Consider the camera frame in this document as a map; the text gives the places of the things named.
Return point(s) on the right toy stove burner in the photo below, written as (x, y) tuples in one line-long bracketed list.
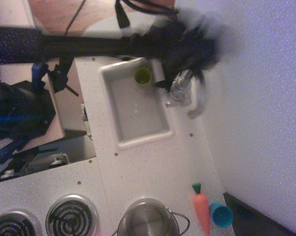
[(72, 215)]

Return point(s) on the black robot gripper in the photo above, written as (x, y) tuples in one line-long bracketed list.
[(191, 40)]

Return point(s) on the green plastic cup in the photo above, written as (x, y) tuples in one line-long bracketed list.
[(143, 77)]

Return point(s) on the teal plastic cup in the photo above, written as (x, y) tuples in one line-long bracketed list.
[(221, 215)]

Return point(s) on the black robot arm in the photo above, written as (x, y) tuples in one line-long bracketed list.
[(29, 45)]

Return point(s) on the orange toy carrot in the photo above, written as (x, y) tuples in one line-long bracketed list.
[(201, 206)]

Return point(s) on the blue clamp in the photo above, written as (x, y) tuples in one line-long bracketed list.
[(38, 71)]

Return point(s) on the toy stove burner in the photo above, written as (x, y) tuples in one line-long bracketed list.
[(19, 222), (72, 215)]

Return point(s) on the silver faucet base with lever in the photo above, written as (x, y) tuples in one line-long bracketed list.
[(179, 94)]

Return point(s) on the left toy stove burner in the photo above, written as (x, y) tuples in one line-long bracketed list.
[(19, 222)]

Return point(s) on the stainless steel pot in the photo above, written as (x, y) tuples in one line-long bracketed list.
[(150, 217)]

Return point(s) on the grey toy sink basin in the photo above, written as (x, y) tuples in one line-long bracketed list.
[(136, 114)]

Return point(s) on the silver toy faucet spout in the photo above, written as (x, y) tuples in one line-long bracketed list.
[(200, 90)]

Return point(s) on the black and blue equipment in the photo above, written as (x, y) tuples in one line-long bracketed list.
[(25, 114)]

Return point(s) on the black clamp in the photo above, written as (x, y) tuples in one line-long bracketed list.
[(59, 76)]

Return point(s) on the white toy kitchen counter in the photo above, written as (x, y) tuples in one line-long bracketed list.
[(78, 154)]

